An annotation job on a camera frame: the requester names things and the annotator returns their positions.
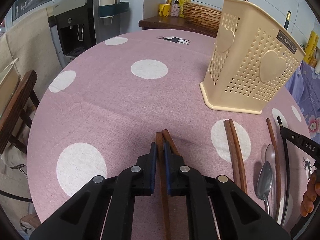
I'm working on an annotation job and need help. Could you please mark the black chopstick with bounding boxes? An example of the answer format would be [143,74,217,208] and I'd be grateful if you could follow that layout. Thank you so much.
[276,115,291,227]
[284,11,291,30]

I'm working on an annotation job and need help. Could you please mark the brown wooden chopstick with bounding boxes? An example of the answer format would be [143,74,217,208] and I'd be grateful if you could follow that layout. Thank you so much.
[229,119,248,194]
[156,132,171,239]
[223,120,241,188]
[162,129,180,155]

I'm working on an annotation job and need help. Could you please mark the right hand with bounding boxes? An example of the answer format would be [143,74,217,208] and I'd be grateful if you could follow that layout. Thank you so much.
[300,171,319,217]

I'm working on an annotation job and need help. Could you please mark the purple floral cloth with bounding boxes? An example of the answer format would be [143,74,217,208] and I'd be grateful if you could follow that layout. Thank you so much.
[285,61,319,143]

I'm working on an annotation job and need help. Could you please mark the cream plastic utensil holder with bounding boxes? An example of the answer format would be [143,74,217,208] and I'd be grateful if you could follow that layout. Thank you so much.
[200,0,305,114]

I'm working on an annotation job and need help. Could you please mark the yellow roll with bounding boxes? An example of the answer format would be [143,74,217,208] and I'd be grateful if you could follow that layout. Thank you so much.
[303,30,319,63]

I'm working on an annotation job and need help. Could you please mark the pink polka dot tablecloth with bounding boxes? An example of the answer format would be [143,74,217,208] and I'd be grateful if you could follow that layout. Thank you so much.
[27,29,311,239]

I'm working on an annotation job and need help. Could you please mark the dark wooden stool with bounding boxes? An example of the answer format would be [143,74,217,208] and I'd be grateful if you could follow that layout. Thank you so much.
[1,70,40,154]

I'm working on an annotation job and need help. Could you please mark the cream cooking pot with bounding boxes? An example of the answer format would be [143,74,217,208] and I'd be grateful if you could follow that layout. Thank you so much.
[0,58,21,116]

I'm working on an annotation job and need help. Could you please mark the woven brown basin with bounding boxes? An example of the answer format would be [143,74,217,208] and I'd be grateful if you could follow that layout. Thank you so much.
[182,2,222,37]

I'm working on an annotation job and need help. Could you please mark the wooden sink counter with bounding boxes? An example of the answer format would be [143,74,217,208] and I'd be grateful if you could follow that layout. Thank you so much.
[138,16,217,38]

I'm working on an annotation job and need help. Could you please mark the water dispenser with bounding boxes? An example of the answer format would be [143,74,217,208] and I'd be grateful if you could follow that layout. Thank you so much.
[53,0,120,64]

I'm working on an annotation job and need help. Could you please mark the yellow mug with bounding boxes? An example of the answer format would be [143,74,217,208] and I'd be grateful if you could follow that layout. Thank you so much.
[158,4,171,17]

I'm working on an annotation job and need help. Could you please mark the beige wall cloth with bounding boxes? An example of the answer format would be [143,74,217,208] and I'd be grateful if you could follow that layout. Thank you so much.
[1,8,62,100]

